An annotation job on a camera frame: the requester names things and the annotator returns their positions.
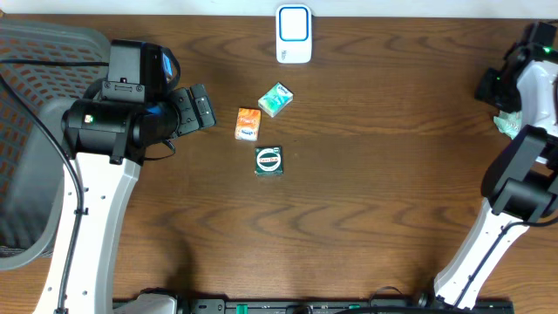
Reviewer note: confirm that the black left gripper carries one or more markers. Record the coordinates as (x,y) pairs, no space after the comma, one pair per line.
(185,102)

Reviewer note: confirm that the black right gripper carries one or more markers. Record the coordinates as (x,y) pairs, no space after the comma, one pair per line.
(482,88)

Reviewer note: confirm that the green wet wipes pack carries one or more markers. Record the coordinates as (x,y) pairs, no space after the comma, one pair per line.
(508,123)

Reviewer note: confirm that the orange tissue pack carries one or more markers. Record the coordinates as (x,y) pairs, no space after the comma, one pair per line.
(248,124)

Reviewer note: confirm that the green tissue pack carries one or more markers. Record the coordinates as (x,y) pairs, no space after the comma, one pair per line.
(273,101)

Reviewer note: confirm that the dark green small box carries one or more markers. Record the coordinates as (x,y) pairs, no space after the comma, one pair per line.
(268,161)

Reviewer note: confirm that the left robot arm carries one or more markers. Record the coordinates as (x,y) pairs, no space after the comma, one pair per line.
(105,135)

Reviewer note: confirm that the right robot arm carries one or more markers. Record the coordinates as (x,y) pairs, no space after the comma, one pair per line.
(519,189)

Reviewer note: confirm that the white barcode scanner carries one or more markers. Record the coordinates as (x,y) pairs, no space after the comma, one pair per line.
(293,34)

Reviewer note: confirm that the grey plastic shopping basket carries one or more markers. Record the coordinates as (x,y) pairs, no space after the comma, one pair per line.
(47,66)

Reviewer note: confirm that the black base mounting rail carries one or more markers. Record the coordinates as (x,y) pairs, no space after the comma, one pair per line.
(156,303)

